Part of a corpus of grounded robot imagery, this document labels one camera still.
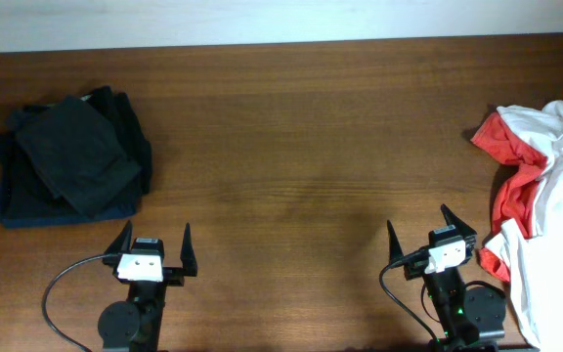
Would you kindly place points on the white garment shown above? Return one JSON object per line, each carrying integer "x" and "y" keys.
{"x": 526, "y": 246}

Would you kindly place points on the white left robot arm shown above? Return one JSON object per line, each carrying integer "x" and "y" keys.
{"x": 134, "y": 323}

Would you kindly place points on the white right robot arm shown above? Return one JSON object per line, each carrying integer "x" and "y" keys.
{"x": 470, "y": 314}

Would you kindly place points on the folded dark clothes stack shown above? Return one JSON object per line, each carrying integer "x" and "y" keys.
{"x": 25, "y": 200}

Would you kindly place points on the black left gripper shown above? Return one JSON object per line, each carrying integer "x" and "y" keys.
{"x": 173, "y": 275}

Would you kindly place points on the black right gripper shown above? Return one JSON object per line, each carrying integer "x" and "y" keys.
{"x": 468, "y": 235}

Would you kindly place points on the dark green Nike t-shirt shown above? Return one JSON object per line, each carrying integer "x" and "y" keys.
{"x": 76, "y": 153}

